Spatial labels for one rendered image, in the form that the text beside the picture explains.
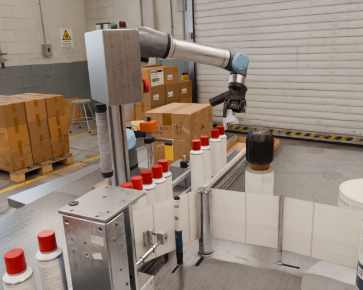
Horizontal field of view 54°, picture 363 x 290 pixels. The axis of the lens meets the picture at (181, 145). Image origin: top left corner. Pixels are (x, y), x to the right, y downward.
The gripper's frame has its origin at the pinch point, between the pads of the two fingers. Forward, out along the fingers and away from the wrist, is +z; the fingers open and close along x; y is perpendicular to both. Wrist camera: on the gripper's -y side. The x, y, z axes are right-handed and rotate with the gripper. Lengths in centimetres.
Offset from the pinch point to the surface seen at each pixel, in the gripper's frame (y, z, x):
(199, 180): 2.5, 28.3, -23.5
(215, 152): 2.2, 14.3, -10.7
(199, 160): 2.7, 21.3, -27.4
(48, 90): -485, -136, 317
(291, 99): -40, -149, 357
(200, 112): -16.6, -8.6, 6.9
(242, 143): -9, -7, 59
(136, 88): 2, 12, -74
